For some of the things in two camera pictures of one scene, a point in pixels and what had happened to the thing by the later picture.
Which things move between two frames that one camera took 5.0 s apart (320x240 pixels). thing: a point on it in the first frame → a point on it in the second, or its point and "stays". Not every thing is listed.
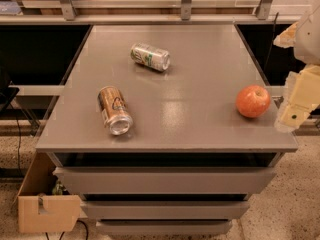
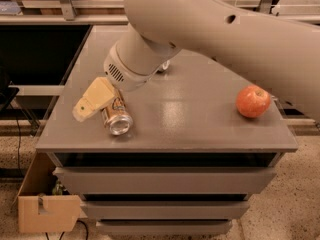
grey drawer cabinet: [165, 129] stays
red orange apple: [253, 100] stays
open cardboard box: [43, 204] stays
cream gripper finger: [302, 98] → [98, 95]
